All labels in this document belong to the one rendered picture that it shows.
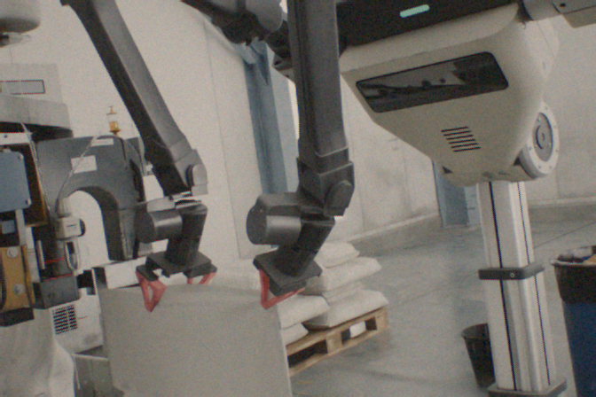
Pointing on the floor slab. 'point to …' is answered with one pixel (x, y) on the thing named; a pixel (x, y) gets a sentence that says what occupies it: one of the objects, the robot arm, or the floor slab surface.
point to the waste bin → (578, 313)
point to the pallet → (329, 346)
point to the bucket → (480, 353)
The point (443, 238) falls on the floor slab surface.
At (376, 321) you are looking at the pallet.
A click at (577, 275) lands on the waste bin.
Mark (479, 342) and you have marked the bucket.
